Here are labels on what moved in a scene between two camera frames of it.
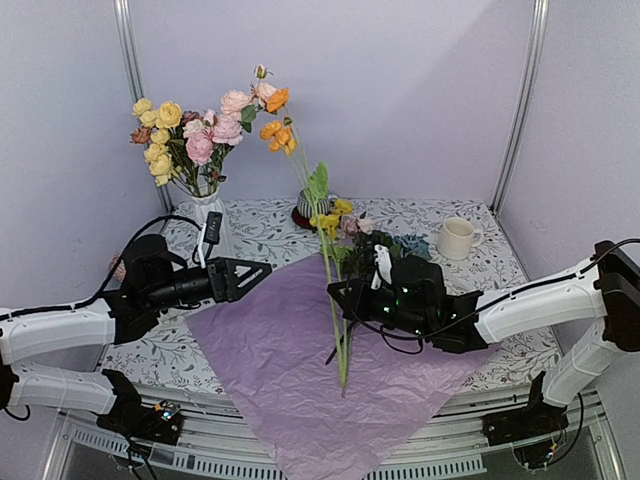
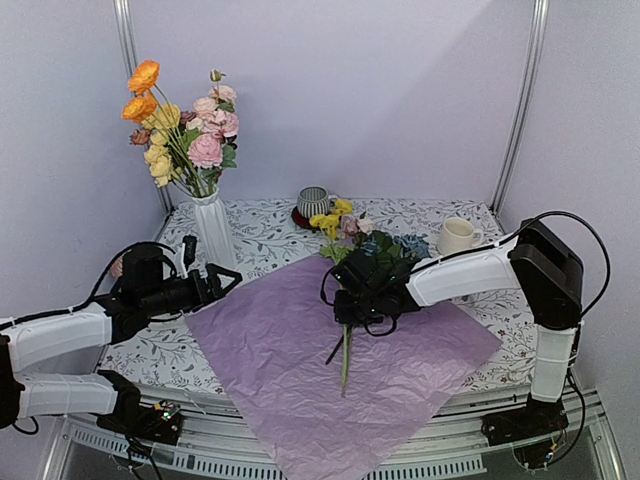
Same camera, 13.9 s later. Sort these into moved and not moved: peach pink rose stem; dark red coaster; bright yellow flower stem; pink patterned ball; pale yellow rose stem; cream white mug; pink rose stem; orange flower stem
Moved: bright yellow flower stem; orange flower stem; peach pink rose stem
Not moved: pink rose stem; pale yellow rose stem; cream white mug; dark red coaster; pink patterned ball
